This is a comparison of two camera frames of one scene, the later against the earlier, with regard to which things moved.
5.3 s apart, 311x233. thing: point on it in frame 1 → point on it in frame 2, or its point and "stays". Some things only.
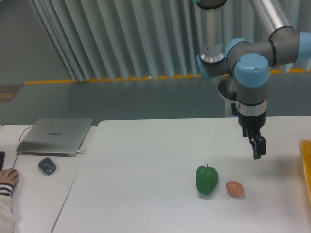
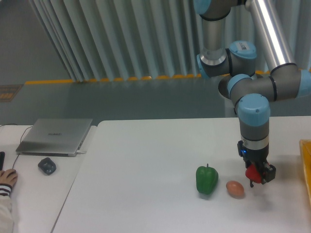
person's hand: x=10 y=175 stays
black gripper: x=251 y=125 → x=252 y=156
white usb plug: x=78 y=152 stays
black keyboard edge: x=2 y=155 stays
